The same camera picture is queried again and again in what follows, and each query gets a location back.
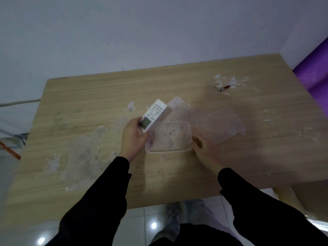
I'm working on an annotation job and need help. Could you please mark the person's right hand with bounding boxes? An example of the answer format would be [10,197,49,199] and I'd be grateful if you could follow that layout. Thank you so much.
[191,135,227,175]

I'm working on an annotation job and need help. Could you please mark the clear plastic container lid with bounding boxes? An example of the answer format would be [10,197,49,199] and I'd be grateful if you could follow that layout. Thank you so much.
[192,108,246,145]

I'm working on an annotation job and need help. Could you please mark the white remote control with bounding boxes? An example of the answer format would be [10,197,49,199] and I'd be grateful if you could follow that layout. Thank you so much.
[140,99,168,133]

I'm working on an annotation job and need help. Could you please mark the cardboard box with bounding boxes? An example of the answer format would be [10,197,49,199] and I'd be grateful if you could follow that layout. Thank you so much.
[272,181,328,224]

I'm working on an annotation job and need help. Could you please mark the orange stick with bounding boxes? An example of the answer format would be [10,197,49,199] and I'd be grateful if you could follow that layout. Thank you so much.
[0,141,22,161]

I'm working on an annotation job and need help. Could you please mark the person's right forearm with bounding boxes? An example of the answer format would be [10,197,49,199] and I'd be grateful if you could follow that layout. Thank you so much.
[217,167,328,246]

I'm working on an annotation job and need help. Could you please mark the person's left hand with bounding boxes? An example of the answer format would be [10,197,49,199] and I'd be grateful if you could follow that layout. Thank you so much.
[119,117,150,163]

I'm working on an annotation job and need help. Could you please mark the clear plastic food container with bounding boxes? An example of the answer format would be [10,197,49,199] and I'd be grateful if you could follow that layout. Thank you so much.
[145,120,193,154]

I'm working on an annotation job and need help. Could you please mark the purple cushion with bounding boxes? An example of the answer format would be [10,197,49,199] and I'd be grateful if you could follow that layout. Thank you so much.
[293,36,328,117]

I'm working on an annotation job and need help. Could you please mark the person's left forearm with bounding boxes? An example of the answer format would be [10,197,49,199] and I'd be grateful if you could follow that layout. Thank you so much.
[46,156,133,246]

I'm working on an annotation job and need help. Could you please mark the person's grey trousers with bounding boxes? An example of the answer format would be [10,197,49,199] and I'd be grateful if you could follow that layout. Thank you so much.
[151,199,242,246]

